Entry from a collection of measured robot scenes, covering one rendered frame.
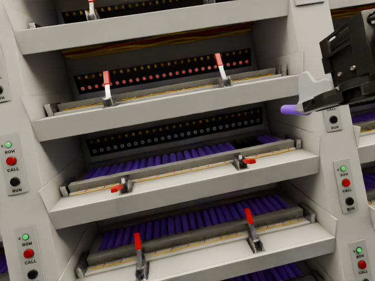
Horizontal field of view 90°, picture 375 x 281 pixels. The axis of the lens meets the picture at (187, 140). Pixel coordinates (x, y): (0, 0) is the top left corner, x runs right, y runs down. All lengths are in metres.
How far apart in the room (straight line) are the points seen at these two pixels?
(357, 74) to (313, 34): 0.33
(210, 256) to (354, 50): 0.45
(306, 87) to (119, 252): 0.52
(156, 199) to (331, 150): 0.41
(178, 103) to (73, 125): 0.23
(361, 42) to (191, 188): 0.35
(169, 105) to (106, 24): 0.22
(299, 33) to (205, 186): 0.41
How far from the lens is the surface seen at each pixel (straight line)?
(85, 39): 0.51
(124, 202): 0.44
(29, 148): 0.51
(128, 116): 0.43
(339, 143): 0.56
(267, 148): 0.51
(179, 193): 0.43
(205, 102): 0.43
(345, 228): 0.60
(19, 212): 0.53
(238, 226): 0.55
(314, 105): 0.29
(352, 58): 0.27
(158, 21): 0.50
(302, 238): 0.56
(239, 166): 0.44
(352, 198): 0.59
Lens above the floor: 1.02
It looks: level
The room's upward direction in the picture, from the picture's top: 11 degrees counter-clockwise
